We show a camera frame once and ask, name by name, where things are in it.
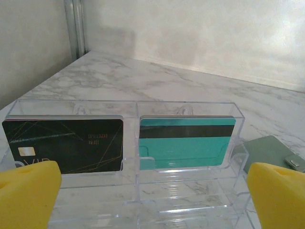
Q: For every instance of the teal magnetic stripe card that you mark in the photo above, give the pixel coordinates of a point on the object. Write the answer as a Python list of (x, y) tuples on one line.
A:
[(186, 152)]

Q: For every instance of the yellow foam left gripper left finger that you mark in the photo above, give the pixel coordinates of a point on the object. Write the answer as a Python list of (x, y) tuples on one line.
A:
[(26, 198)]

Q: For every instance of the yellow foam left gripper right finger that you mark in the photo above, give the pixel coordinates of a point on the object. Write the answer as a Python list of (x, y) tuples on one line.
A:
[(278, 200)]

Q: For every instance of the clear plastic tube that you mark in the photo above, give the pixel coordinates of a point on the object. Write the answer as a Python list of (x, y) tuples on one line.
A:
[(181, 186)]

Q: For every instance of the green card holder wallet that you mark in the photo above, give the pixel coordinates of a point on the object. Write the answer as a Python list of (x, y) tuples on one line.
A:
[(267, 150)]

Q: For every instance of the aluminium frame post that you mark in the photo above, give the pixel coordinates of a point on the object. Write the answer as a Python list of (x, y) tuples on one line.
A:
[(76, 26)]

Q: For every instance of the black VIP card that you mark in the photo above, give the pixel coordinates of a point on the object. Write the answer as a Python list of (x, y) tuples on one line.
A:
[(66, 145)]

